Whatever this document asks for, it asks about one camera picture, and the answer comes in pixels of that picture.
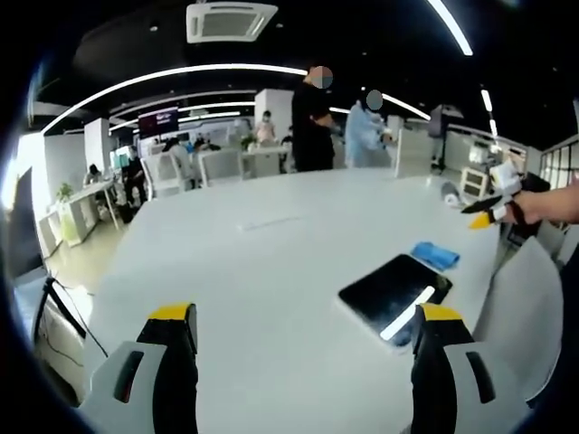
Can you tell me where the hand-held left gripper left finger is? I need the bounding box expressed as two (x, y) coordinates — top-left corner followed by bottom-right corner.
(81, 302), (199, 434)

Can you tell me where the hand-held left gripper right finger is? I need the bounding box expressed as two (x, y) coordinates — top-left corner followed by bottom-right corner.
(410, 302), (529, 434)

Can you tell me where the blue cleaning cloth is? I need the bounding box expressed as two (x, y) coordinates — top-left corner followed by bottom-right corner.
(409, 241), (461, 271)

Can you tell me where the black tablet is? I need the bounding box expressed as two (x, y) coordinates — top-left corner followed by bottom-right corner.
(337, 253), (454, 347)

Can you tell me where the person's right hand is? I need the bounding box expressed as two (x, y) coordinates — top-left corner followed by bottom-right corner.
(505, 188), (555, 226)

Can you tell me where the small white object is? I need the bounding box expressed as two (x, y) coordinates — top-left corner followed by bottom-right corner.
(441, 181), (462, 207)

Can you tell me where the white desk partition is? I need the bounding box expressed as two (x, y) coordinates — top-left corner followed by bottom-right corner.
(394, 128), (433, 179)

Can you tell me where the black tripod stand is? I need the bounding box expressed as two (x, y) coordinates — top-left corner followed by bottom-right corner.
(30, 276), (109, 358)

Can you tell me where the white side desk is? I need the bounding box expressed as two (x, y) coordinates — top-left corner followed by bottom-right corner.
(38, 178), (122, 248)

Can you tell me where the curved ceiling light strip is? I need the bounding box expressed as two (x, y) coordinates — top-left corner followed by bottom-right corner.
(41, 63), (309, 135)

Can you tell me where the ceiling air conditioner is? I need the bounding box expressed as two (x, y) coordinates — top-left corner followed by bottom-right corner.
(185, 2), (280, 44)

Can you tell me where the wall display screen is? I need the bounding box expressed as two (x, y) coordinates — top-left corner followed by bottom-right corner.
(138, 106), (180, 139)

